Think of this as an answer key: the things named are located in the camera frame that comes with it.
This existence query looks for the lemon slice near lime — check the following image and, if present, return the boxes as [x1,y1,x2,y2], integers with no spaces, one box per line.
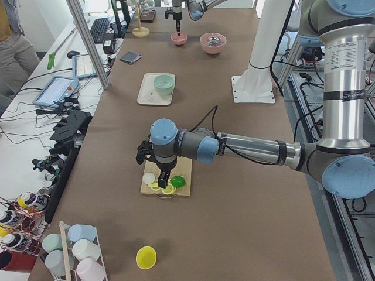
[161,184,176,195]

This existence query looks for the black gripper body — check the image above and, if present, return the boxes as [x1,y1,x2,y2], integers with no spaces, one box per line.
[173,13,181,36]
[156,157,176,187]

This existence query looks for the green stacked bowls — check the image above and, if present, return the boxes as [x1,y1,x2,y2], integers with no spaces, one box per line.
[154,74,175,95]

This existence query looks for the paint bottles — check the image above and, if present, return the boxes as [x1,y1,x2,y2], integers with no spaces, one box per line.
[1,192,49,256]

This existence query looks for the seated person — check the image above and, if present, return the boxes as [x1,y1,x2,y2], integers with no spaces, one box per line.
[0,0,42,97]

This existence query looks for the small pink bowl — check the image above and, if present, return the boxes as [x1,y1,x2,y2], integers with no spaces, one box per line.
[170,32,188,46]

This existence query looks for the near teach pendant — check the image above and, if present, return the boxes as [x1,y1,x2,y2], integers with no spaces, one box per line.
[33,76,79,108]

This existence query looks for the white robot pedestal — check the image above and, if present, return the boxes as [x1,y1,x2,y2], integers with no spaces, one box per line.
[232,0,293,104]

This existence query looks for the green lime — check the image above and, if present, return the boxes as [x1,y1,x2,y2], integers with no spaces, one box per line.
[170,176,186,189]

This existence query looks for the aluminium frame post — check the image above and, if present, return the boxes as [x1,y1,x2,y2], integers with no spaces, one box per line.
[66,0,110,90]

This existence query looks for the cup rack with pastel cups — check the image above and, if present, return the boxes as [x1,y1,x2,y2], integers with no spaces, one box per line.
[41,221,108,280]

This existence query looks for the wooden mug tree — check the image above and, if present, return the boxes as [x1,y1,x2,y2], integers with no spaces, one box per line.
[126,1,149,37]

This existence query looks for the black keyboard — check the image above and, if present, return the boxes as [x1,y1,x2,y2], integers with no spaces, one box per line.
[90,18,110,44]

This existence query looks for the yellow plastic cup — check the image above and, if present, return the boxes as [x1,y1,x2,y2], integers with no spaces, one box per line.
[135,246,157,270]

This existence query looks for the large pink bowl with ice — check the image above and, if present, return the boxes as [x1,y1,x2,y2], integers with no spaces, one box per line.
[200,32,227,54]

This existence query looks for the teach pendant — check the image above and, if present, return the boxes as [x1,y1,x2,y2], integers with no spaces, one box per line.
[33,76,79,108]
[72,54,97,79]

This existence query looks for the bamboo cutting board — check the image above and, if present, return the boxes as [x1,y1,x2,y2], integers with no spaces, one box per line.
[140,157,192,197]

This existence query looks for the yellow plastic knife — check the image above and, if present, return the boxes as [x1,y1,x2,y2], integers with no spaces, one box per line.
[148,181,158,187]

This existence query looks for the cream rabbit tray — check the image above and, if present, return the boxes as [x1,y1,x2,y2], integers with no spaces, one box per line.
[137,73,175,106]

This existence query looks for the far teach pendant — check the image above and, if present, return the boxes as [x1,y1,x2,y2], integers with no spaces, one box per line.
[72,54,97,79]

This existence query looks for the grey folded cloth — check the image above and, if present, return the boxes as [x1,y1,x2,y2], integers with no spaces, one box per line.
[120,50,142,64]

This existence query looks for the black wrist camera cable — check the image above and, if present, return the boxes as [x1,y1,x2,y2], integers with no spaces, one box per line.
[187,105,219,138]

